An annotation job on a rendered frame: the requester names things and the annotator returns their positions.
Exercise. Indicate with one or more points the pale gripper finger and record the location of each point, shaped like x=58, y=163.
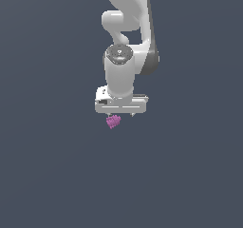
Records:
x=109, y=114
x=133, y=114

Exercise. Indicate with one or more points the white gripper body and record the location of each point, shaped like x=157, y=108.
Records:
x=120, y=105

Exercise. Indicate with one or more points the small purple ridged object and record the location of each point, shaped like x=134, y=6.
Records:
x=113, y=121

